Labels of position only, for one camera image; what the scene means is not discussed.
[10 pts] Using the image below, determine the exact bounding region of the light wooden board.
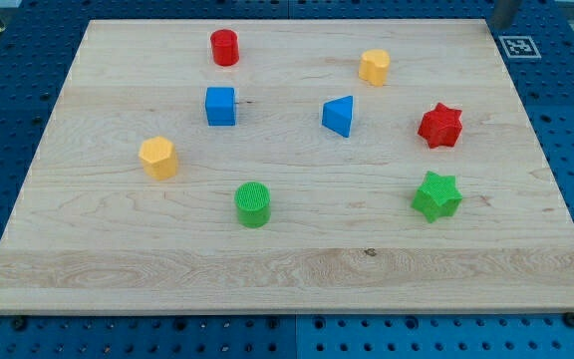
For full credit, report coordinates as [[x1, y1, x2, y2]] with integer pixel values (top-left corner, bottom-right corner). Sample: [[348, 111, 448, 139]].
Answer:
[[0, 19, 574, 316]]

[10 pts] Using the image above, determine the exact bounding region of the green cylinder block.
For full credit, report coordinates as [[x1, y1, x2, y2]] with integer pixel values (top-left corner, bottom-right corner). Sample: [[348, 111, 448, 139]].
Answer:
[[234, 181, 271, 228]]

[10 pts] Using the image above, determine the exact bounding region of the blue triangular prism block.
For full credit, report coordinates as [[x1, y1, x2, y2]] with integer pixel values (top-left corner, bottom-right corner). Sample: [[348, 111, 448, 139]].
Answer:
[[321, 96, 354, 138]]

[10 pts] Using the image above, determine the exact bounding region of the blue cube block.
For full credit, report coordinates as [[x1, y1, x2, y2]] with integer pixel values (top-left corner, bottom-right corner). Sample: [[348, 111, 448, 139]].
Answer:
[[204, 87, 236, 126]]

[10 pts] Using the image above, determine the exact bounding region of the yellow hexagon block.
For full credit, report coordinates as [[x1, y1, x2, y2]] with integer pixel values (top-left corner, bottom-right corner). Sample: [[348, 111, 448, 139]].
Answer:
[[139, 136, 178, 180]]

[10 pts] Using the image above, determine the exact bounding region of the yellow heart block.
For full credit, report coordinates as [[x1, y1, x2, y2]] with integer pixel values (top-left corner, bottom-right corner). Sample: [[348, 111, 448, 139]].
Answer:
[[358, 49, 391, 87]]

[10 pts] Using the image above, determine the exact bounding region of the red cylinder block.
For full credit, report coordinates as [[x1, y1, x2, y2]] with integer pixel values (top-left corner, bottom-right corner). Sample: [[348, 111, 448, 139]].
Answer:
[[210, 29, 239, 67]]

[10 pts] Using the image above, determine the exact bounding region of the green star block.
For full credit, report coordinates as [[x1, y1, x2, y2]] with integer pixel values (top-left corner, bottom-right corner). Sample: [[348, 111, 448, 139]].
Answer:
[[411, 171, 463, 223]]

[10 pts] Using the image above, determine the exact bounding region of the red star block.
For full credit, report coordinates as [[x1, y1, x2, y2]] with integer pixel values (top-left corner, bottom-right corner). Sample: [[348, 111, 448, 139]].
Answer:
[[418, 103, 462, 149]]

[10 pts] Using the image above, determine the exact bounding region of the black white fiducial marker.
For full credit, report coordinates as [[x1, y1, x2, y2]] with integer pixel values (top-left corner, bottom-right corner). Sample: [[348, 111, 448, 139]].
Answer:
[[499, 35, 541, 59]]

